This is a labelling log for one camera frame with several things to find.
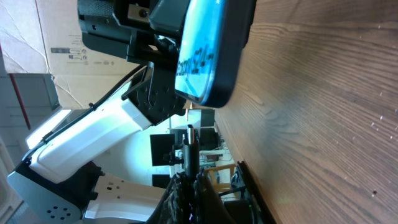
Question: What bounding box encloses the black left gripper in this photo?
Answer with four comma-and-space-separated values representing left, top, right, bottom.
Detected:
77, 0, 190, 70

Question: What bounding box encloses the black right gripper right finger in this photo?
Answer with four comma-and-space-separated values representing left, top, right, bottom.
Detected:
194, 172, 236, 224

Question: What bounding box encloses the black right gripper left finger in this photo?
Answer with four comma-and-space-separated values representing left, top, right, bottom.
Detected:
149, 174, 191, 224

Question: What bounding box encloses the Samsung Galaxy smartphone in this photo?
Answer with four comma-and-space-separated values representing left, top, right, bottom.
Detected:
175, 0, 256, 108

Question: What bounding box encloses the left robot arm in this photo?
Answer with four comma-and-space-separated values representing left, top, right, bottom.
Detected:
7, 1, 189, 223

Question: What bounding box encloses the cardboard box panel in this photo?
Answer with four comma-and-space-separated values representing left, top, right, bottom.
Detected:
1, 0, 137, 109

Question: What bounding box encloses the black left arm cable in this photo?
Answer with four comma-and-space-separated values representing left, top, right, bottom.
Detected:
40, 63, 149, 146

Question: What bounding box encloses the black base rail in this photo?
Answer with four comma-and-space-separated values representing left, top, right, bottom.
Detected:
237, 161, 276, 224

